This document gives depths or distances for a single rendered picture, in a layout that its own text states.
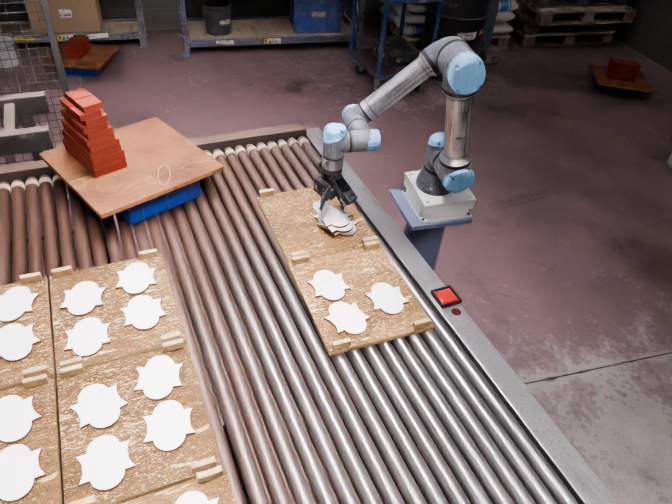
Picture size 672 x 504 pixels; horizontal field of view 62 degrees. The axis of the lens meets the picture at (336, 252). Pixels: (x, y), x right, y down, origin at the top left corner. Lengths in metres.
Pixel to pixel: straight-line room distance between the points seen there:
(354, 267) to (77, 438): 0.98
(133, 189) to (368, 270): 0.89
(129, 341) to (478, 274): 2.26
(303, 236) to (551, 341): 1.67
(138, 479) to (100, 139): 1.21
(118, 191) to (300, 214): 0.66
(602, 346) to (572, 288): 0.44
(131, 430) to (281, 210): 1.00
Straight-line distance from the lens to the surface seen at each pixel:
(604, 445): 2.95
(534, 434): 1.67
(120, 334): 1.78
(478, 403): 1.67
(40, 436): 1.63
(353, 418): 1.57
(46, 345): 1.82
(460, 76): 1.86
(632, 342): 3.46
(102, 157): 2.23
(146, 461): 1.52
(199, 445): 1.52
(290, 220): 2.12
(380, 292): 1.85
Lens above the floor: 2.23
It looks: 40 degrees down
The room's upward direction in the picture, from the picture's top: 5 degrees clockwise
